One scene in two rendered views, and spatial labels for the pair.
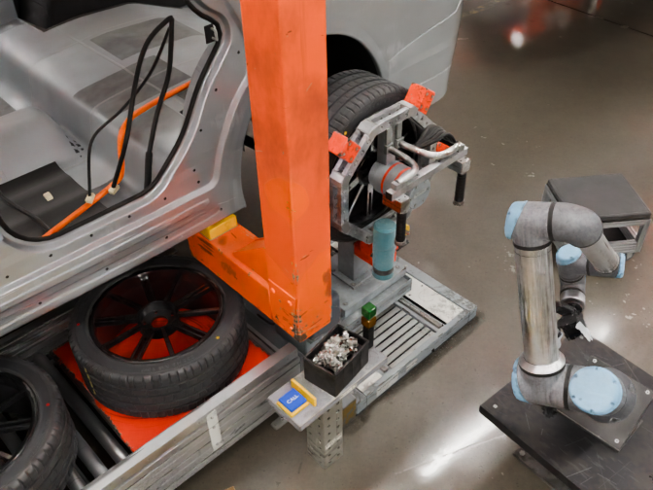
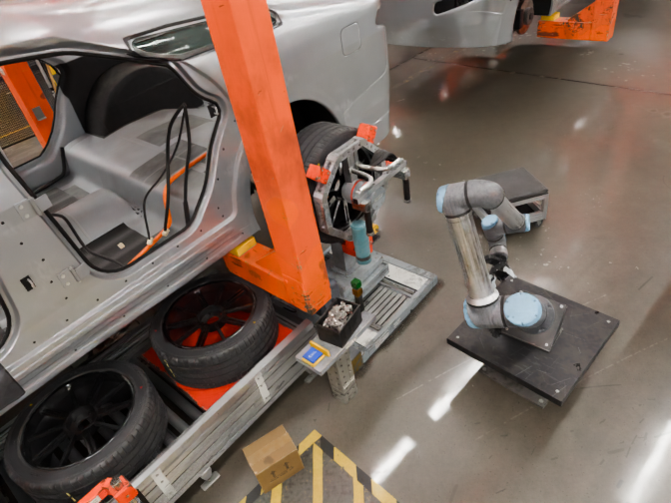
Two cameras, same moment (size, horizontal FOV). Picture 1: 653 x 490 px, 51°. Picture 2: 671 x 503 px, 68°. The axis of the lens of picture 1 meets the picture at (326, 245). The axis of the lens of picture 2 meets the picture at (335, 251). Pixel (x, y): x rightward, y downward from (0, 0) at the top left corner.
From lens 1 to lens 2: 0.19 m
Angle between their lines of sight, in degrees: 3
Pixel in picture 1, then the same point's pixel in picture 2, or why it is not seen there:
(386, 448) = (387, 382)
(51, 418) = (144, 396)
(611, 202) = (518, 187)
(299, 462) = (328, 402)
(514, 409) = (471, 336)
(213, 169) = (232, 206)
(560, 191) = not seen: hidden behind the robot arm
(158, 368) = (216, 349)
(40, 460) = (140, 425)
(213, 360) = (253, 338)
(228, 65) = (229, 131)
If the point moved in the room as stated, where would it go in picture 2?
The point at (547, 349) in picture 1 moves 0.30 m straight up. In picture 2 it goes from (483, 286) to (485, 234)
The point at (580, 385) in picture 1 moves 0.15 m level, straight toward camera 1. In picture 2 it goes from (511, 307) to (506, 331)
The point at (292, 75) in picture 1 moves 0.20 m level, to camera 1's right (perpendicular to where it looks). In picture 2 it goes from (268, 122) to (320, 111)
